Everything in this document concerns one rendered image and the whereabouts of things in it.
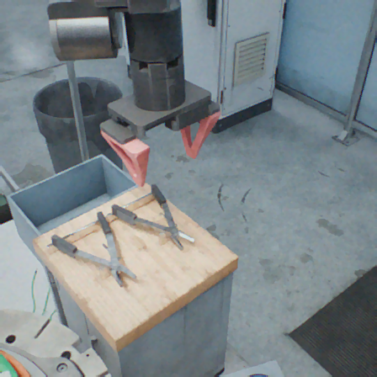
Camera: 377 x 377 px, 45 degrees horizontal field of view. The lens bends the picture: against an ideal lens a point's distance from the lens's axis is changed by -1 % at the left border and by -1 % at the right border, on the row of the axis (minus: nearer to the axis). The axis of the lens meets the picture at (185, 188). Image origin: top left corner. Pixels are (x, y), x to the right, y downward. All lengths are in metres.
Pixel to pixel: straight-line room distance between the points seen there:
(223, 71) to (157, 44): 2.16
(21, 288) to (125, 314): 0.46
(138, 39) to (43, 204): 0.38
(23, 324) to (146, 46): 0.31
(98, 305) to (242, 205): 1.78
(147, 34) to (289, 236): 1.79
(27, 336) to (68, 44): 0.29
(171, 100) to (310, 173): 2.10
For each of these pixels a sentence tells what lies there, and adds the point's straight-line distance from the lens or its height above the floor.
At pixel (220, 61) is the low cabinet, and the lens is 2.60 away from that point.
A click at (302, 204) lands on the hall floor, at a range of 2.35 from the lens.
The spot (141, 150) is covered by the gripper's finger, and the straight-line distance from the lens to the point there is 0.49.
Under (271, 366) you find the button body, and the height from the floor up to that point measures 1.03.
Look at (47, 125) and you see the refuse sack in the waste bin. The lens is 1.98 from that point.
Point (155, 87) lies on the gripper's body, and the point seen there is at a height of 1.29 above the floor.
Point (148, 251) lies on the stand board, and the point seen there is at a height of 1.07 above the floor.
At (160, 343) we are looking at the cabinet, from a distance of 0.61.
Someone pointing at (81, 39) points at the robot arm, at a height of 1.34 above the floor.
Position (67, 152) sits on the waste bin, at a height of 0.38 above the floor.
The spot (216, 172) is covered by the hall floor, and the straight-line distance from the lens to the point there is 2.49.
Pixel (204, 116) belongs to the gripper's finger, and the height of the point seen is 1.24.
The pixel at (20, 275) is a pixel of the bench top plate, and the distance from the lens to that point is 1.00.
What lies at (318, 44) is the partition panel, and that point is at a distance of 2.86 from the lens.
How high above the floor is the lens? 1.51
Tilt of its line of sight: 39 degrees down
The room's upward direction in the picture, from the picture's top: straight up
